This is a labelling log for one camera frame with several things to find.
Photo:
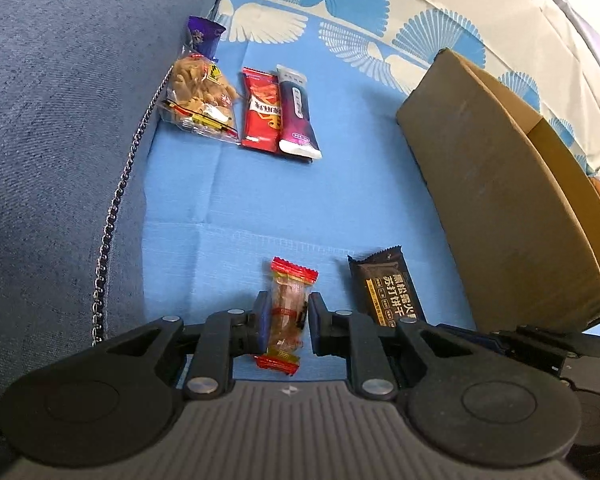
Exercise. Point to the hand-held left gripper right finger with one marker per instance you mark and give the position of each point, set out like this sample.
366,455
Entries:
314,321

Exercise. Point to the clear bag of brown snacks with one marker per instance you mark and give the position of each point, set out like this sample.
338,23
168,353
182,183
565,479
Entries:
195,85

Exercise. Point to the blue fan-print sheet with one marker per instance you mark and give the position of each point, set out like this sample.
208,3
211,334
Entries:
280,200

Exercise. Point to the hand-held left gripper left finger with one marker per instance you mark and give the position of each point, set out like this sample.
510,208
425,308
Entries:
261,321

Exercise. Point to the purple candy packet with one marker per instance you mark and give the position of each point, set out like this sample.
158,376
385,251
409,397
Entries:
202,35

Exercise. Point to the maroon and white bar packet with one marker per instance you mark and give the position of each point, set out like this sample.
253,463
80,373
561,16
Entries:
297,105

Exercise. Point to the black biscuit packet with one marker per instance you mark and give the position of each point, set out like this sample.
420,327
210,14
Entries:
385,285

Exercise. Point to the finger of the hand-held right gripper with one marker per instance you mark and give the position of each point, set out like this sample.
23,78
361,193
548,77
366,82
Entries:
555,342
480,339

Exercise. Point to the clear candy with red ends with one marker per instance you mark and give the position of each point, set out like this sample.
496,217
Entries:
287,300

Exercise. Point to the red snack packet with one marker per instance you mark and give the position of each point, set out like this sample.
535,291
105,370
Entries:
260,110

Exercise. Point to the brown cardboard box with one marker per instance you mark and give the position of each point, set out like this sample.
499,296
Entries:
480,160

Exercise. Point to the pale lavender cloth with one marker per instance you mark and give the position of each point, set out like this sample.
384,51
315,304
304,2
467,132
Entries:
580,0

